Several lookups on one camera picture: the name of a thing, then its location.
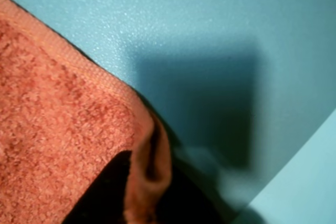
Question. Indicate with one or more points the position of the grey plastic mat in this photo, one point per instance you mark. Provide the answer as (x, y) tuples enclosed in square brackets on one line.
[(183, 24)]

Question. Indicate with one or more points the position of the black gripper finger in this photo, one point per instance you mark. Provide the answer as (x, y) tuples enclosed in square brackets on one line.
[(189, 203), (105, 195)]

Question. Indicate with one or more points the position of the orange terry towel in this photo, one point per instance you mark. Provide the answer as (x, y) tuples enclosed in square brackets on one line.
[(52, 116)]

